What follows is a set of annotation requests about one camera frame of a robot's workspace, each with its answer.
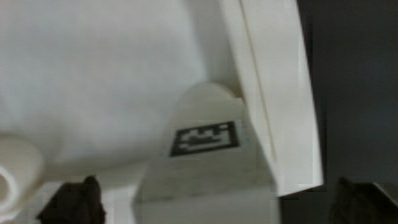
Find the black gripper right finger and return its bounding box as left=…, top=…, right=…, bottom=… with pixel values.
left=328, top=178, right=398, bottom=224

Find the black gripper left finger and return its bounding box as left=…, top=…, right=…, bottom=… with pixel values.
left=35, top=176, right=106, bottom=224

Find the white table leg tag 12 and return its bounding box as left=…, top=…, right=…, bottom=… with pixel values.
left=133, top=83, right=280, bottom=224

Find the white square table top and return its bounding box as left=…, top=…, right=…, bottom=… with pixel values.
left=0, top=0, right=323, bottom=224

